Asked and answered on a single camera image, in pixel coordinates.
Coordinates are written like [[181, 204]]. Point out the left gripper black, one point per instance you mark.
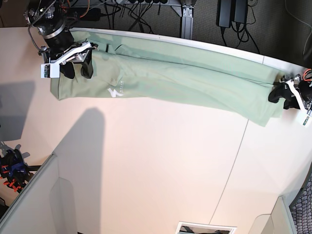
[[279, 92]]

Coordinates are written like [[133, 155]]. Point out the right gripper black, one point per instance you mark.
[[62, 48]]

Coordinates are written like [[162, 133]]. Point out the light green polo T-shirt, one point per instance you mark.
[[128, 67]]

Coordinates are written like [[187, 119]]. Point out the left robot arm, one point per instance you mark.
[[308, 75]]

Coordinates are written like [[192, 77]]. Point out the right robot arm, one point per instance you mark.
[[54, 19]]

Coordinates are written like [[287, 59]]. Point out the black power brick left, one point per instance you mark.
[[92, 15]]

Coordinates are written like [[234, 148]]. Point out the black power adapter pair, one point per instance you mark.
[[229, 11]]

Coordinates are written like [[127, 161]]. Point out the grey mesh chair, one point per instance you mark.
[[301, 210]]

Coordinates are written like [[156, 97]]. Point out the grey partition panel right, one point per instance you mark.
[[280, 220]]

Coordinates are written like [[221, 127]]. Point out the grey partition panel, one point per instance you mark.
[[45, 206], [280, 220]]

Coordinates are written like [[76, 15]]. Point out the grey partition panel left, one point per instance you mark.
[[45, 206]]

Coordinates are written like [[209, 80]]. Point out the white framed tray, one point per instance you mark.
[[195, 228]]

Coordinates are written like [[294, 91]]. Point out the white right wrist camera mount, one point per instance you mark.
[[54, 65]]

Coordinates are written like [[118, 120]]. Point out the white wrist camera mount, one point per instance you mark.
[[54, 65], [299, 96]]

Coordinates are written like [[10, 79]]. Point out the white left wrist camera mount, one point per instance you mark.
[[299, 96]]

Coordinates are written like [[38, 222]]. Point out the aluminium frame post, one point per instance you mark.
[[187, 23]]

